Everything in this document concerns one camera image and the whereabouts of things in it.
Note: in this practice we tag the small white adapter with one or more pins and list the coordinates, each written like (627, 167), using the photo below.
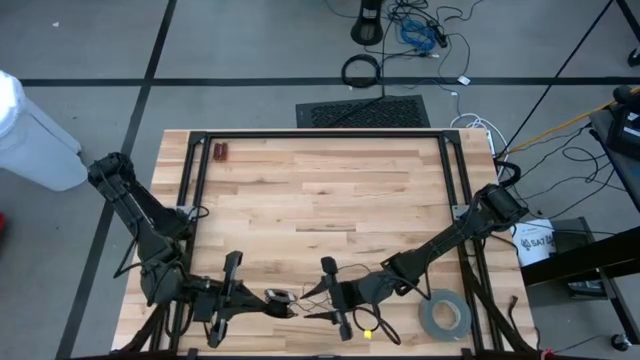
(464, 80)

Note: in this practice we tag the black caster wheel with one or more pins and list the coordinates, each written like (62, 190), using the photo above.
(621, 342)

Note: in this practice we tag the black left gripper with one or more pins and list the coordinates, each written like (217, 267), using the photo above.
(222, 305)

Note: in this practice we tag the black side cart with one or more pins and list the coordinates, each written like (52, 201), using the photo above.
(575, 260)

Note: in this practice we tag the black floor stand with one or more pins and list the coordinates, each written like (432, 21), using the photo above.
(367, 27)

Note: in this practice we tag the black aluminium table frame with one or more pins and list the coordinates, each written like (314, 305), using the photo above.
(325, 134)

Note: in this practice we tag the grey duct tape roll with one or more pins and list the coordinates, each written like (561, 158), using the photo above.
(430, 320)

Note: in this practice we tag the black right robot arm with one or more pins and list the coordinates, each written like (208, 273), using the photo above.
(450, 235)

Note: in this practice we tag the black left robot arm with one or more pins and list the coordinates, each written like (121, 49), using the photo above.
(145, 230)

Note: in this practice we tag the white plastic bin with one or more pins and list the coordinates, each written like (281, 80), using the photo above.
(35, 145)

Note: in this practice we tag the black electronic device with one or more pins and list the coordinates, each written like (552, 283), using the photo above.
(625, 135)

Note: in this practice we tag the white printed paper sign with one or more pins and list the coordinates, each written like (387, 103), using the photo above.
(532, 245)

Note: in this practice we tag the black power strip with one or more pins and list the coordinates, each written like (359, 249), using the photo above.
(439, 35)

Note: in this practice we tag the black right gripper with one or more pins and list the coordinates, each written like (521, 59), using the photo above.
(345, 295)

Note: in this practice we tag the black floor mat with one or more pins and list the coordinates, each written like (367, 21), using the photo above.
(365, 112)

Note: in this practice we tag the small red block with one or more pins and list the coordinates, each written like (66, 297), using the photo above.
(221, 151)

